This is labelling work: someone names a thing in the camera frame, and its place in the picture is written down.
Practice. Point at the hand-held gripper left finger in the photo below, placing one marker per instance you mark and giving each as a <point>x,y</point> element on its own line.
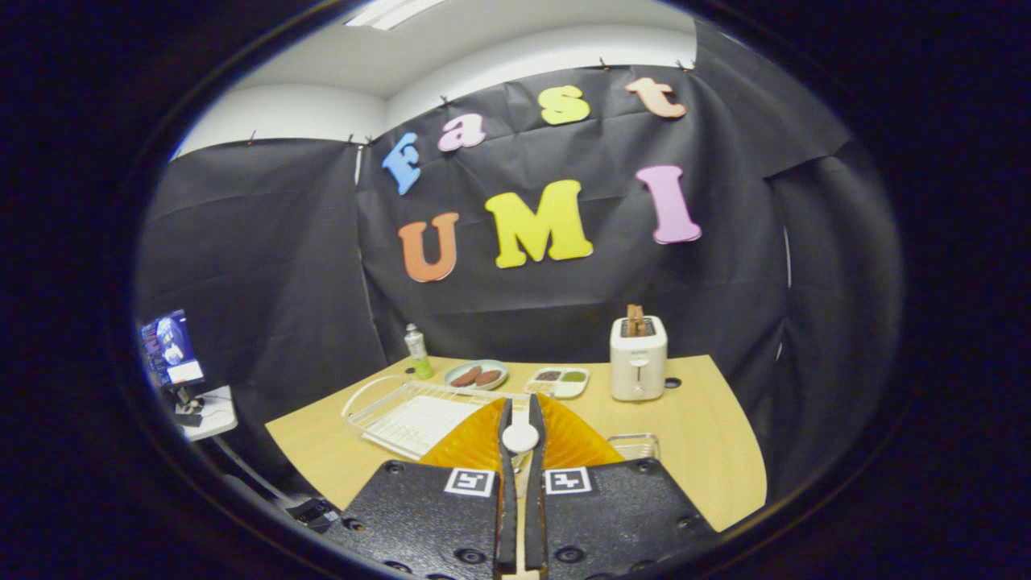
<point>506,524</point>

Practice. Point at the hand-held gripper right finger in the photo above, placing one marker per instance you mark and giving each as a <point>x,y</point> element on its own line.
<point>536,524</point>

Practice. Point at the pale green plate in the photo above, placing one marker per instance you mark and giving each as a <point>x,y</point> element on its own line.
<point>483,363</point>

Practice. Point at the white ribbed drain tray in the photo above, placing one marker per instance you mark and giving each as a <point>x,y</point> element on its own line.
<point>419,423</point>

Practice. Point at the white divided bean tray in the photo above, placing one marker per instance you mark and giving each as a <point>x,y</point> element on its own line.
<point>573,390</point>

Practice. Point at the brown meat patty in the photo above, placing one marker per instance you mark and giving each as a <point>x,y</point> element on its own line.
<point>488,378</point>
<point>465,377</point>

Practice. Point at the clear bottle with green liquid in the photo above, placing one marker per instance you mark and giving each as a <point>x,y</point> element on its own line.
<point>418,354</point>

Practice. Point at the cream toaster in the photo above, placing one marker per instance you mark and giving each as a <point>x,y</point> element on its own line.
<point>638,362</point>

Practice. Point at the dark floor object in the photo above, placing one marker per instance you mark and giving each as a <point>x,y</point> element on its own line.
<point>312,512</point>

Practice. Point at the toasted bread slice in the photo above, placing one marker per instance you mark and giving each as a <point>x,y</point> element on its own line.
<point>631,321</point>
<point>640,321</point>

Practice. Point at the white side desk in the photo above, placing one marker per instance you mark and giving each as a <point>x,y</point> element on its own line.
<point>219,411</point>

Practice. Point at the small black desk device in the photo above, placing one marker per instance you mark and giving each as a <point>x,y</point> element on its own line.
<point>188,420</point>

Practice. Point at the black backdrop cloth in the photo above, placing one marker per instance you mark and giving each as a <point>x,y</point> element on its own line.
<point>282,242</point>

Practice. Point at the computer monitor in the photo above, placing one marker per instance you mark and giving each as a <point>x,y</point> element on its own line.
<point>171,346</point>

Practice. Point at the ceiling light panel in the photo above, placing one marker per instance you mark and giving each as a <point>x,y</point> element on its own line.
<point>395,11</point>

